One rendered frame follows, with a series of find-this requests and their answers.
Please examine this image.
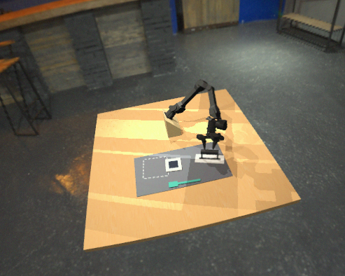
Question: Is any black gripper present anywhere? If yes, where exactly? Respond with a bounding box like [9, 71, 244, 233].
[196, 127, 224, 150]

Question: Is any cream square tile with dark centre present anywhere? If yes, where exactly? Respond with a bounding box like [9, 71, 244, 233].
[165, 158, 182, 172]

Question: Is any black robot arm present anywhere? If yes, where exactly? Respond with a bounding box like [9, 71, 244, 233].
[164, 79, 227, 141]

